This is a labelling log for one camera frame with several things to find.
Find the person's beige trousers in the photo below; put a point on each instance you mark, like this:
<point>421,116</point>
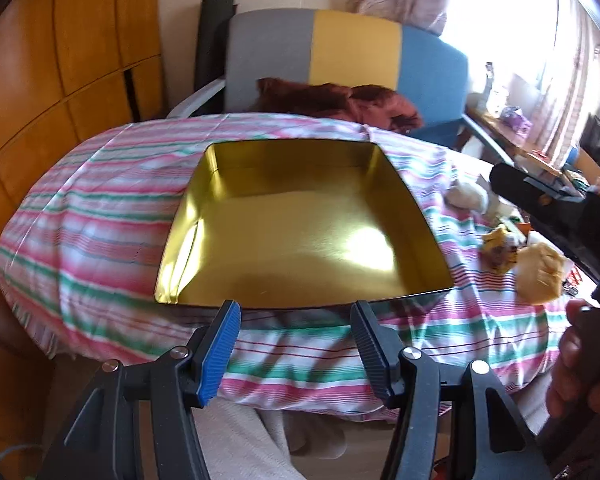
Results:
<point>240,440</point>

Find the wooden desk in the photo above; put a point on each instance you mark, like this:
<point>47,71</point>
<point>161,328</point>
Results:
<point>510,137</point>

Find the wooden wardrobe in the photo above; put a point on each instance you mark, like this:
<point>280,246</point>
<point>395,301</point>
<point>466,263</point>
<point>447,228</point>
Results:
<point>55,60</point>

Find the black rolled mat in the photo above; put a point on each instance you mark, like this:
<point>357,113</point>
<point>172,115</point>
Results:
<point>212,40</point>

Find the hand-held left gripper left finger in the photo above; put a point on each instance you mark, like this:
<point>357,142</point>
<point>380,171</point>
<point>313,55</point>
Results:
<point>220,355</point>

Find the yellow sponge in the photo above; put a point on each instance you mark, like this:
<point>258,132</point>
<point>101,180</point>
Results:
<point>540,270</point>

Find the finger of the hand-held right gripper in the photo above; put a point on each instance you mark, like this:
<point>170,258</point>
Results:
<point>550,210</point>

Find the rolled white sock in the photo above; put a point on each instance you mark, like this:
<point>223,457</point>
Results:
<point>467,195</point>

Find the gold square tin container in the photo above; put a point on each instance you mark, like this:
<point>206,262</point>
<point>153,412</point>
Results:
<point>305,240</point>

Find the person's right hand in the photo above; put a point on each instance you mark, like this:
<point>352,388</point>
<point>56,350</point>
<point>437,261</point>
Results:
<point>570,360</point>

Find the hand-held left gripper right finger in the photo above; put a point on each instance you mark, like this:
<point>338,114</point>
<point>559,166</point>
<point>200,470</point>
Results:
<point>375,355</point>

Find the brown jacket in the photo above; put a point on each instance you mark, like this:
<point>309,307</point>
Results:
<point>330,100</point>

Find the striped tablecloth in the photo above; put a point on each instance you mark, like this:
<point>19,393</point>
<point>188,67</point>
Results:
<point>105,220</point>

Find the grey yellow blue armchair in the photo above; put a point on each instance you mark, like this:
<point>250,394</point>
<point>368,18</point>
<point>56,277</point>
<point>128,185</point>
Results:
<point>355,45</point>

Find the purple tissue box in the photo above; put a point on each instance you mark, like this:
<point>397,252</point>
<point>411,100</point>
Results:
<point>515,120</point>

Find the yellow snack packet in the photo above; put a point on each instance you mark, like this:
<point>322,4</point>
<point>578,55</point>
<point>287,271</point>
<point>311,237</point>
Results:
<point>500,250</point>

